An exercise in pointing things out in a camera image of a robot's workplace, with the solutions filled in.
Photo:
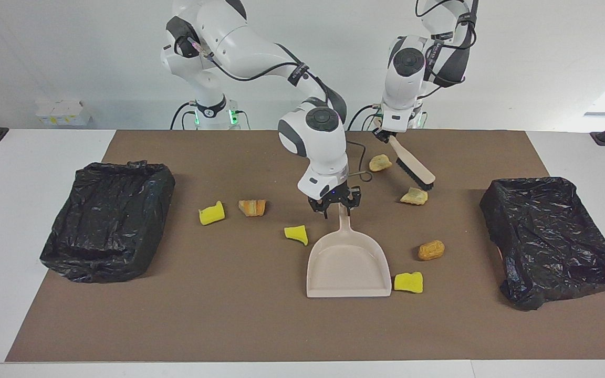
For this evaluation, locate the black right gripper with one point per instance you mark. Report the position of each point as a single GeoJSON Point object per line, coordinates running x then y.
{"type": "Point", "coordinates": [336, 199]}

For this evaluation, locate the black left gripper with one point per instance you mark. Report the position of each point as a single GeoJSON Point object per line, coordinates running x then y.
{"type": "Point", "coordinates": [385, 134]}

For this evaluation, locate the flaky pastry piece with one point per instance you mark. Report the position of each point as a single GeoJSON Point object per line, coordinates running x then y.
{"type": "Point", "coordinates": [380, 163]}
{"type": "Point", "coordinates": [414, 197]}

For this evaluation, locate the beige brush black bristles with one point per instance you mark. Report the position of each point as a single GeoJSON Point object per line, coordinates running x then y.
{"type": "Point", "coordinates": [413, 163]}

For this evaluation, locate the yellow sponge piece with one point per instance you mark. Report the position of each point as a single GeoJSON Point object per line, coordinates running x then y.
{"type": "Point", "coordinates": [296, 233]}
{"type": "Point", "coordinates": [211, 214]}
{"type": "Point", "coordinates": [408, 282]}

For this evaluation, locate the beige plastic dustpan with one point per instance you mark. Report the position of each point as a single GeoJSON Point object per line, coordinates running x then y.
{"type": "Point", "coordinates": [347, 268]}

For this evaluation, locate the brown bread roll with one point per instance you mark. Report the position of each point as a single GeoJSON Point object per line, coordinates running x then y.
{"type": "Point", "coordinates": [431, 250]}

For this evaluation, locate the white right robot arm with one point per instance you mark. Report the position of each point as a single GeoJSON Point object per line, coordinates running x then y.
{"type": "Point", "coordinates": [260, 50]}

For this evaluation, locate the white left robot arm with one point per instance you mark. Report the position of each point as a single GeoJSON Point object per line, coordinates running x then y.
{"type": "Point", "coordinates": [405, 89]}

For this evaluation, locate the black bag lined bin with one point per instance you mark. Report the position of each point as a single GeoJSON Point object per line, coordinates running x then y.
{"type": "Point", "coordinates": [554, 247]}
{"type": "Point", "coordinates": [103, 226]}

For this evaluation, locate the orange striped croissant piece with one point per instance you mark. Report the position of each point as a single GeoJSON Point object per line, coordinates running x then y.
{"type": "Point", "coordinates": [252, 208]}

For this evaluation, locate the brown table mat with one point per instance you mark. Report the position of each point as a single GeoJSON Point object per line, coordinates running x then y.
{"type": "Point", "coordinates": [260, 325]}

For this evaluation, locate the white cardboard box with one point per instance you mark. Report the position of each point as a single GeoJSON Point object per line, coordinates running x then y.
{"type": "Point", "coordinates": [61, 113]}

